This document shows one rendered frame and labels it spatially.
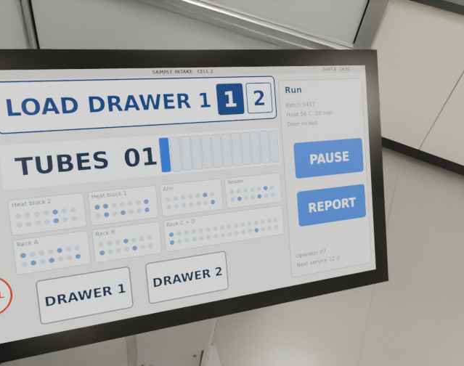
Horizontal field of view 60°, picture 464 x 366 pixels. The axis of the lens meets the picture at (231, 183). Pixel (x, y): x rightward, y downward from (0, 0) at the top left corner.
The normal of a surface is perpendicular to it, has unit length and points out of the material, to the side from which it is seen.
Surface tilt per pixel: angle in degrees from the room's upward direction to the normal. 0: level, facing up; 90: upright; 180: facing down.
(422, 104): 90
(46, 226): 50
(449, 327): 0
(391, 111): 90
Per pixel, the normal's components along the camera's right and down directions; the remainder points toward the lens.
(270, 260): 0.32, 0.05
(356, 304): 0.14, -0.73
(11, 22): -0.40, 0.58
